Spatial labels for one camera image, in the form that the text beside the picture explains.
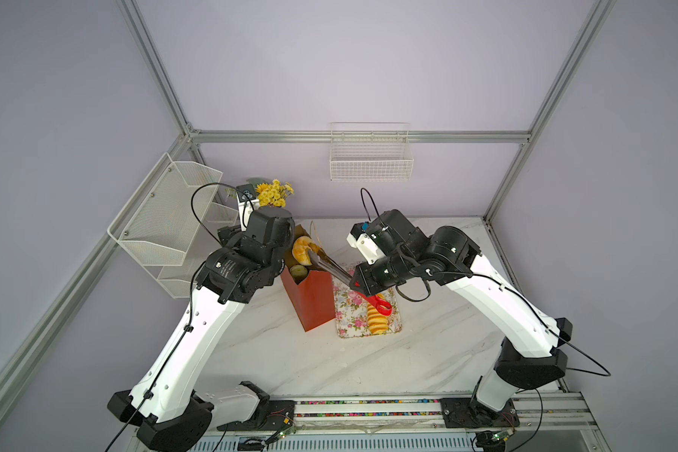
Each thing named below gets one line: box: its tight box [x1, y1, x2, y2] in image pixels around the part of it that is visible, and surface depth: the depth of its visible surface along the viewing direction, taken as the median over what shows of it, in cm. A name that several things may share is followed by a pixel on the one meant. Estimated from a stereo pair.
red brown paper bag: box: [280, 224, 337, 333], surface depth 76 cm
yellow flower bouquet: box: [256, 178, 295, 209], surface depth 92 cm
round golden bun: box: [291, 235, 321, 266], surface depth 76 cm
